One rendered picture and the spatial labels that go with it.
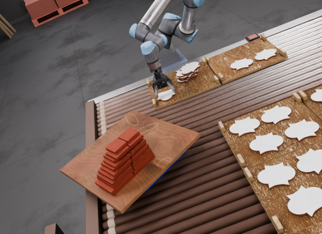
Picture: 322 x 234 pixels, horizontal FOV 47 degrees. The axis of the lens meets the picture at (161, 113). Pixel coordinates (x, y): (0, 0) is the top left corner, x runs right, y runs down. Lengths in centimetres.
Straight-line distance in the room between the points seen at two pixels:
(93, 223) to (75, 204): 168
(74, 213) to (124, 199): 174
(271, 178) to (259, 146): 20
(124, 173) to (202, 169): 36
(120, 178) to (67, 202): 187
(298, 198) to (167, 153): 57
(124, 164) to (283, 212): 64
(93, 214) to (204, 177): 51
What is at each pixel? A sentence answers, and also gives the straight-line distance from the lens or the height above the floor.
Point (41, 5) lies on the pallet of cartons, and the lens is 903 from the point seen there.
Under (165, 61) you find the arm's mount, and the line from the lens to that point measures 270.
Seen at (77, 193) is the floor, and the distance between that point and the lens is 341.
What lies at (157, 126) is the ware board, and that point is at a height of 104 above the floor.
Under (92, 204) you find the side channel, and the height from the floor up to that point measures 95.
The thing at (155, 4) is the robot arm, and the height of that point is 141.
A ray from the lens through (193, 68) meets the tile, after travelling 228.
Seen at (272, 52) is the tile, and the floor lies 95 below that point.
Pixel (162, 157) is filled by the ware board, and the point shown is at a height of 104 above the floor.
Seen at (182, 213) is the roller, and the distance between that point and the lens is 155.
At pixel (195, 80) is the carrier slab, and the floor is 94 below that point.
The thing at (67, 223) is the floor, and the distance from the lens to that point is 322.
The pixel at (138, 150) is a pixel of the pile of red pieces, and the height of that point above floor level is 112.
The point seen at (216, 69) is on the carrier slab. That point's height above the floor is 94.
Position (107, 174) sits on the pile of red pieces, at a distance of 157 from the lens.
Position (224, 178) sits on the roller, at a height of 92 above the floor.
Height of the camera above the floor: 206
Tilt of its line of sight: 32 degrees down
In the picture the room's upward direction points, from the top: 22 degrees counter-clockwise
